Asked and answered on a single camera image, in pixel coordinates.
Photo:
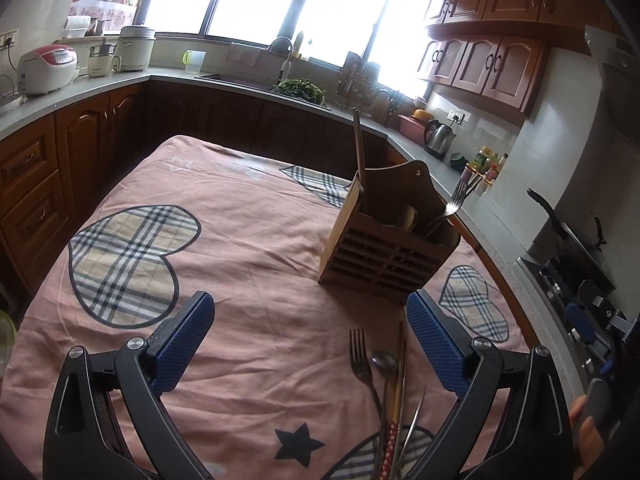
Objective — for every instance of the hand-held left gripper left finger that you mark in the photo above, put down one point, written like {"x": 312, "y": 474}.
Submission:
{"x": 182, "y": 340}

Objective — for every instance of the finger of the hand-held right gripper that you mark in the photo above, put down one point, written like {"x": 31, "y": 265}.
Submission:
{"x": 606, "y": 368}
{"x": 577, "y": 317}

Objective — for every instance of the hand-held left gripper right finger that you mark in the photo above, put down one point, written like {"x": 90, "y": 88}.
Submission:
{"x": 437, "y": 340}

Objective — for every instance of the metal spoon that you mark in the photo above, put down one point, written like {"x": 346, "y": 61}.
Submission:
{"x": 385, "y": 362}

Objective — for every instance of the pile of patterned chopsticks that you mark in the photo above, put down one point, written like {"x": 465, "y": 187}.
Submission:
{"x": 397, "y": 400}

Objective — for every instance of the metal fork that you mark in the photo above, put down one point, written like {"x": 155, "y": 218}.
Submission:
{"x": 359, "y": 360}
{"x": 457, "y": 200}

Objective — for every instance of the wooden utensil holder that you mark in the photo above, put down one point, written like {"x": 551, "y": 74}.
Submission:
{"x": 385, "y": 260}

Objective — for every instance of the short wooden spoon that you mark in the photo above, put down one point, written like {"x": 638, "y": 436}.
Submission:
{"x": 409, "y": 219}

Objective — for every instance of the long wooden spatula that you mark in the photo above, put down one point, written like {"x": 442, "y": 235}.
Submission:
{"x": 359, "y": 160}

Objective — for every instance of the person's right hand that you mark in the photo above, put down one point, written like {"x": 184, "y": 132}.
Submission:
{"x": 592, "y": 435}

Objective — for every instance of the black gas stove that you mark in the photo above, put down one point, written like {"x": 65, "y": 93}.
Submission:
{"x": 550, "y": 285}

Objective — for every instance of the black wok with lid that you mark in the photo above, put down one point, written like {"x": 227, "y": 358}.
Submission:
{"x": 580, "y": 255}

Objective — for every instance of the pink heart-print tablecloth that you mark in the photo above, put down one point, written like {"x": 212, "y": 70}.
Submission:
{"x": 250, "y": 285}

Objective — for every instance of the pink spice jar set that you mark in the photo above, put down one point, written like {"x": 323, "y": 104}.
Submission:
{"x": 475, "y": 182}

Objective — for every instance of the pale green round object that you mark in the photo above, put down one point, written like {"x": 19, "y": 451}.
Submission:
{"x": 7, "y": 342}

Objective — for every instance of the dark green mug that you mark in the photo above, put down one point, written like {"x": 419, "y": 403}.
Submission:
{"x": 457, "y": 162}

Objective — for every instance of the group of seasoning bottles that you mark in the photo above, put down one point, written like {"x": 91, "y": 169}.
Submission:
{"x": 490, "y": 160}

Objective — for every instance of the steel electric kettle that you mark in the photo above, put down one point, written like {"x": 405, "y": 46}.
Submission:
{"x": 441, "y": 140}

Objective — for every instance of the pink plastic basin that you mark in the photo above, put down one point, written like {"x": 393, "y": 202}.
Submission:
{"x": 411, "y": 127}

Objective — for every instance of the orange bowl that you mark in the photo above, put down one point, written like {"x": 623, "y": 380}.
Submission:
{"x": 421, "y": 115}

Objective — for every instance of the range hood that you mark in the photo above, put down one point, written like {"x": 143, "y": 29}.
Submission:
{"x": 615, "y": 80}

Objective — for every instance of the grey kitchen countertop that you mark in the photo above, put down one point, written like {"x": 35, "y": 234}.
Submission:
{"x": 90, "y": 90}

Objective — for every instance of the metal dish rack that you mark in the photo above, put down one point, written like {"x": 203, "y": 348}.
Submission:
{"x": 360, "y": 82}

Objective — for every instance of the bunch of green vegetables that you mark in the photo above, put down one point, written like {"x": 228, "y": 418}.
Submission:
{"x": 300, "y": 91}

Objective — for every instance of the small white kitchen appliance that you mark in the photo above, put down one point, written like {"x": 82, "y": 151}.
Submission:
{"x": 102, "y": 60}

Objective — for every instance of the large white electric cooker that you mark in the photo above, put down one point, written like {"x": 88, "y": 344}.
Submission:
{"x": 136, "y": 50}

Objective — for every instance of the pink dish towel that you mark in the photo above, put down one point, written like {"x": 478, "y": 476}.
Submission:
{"x": 244, "y": 52}

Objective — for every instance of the curved sink faucet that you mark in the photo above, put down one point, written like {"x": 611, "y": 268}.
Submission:
{"x": 286, "y": 65}

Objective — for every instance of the red and white rice cooker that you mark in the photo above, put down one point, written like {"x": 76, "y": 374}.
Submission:
{"x": 47, "y": 70}

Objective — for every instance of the white box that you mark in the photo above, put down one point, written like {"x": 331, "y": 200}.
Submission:
{"x": 78, "y": 27}

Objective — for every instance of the kitchen window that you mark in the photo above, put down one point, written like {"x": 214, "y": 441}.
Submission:
{"x": 345, "y": 5}

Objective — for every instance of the wall socket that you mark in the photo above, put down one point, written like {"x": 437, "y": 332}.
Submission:
{"x": 457, "y": 117}

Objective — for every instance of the wooden wall cabinets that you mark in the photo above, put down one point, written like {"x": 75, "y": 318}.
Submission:
{"x": 500, "y": 65}

